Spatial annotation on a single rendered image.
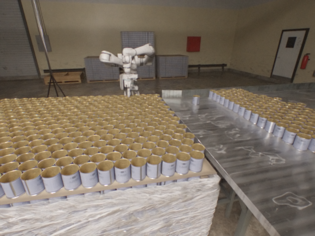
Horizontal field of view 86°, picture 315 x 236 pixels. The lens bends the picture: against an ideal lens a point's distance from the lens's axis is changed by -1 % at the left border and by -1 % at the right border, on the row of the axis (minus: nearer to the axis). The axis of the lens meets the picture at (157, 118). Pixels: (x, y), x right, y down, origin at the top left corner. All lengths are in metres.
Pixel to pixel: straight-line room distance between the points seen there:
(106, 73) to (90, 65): 0.74
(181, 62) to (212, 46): 3.05
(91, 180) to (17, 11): 10.00
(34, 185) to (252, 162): 0.97
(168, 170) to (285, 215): 0.45
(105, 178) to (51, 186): 0.20
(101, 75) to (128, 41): 1.84
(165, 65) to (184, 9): 3.38
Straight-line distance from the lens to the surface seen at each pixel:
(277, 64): 9.32
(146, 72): 8.26
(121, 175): 0.76
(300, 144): 1.24
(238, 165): 0.95
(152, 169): 0.77
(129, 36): 8.05
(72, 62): 9.94
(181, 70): 8.66
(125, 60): 1.62
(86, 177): 0.76
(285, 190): 0.92
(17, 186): 0.86
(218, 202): 1.87
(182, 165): 0.80
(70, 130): 1.14
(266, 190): 0.88
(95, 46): 9.71
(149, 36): 8.15
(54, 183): 0.80
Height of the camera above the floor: 1.63
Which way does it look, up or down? 24 degrees down
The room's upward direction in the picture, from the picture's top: straight up
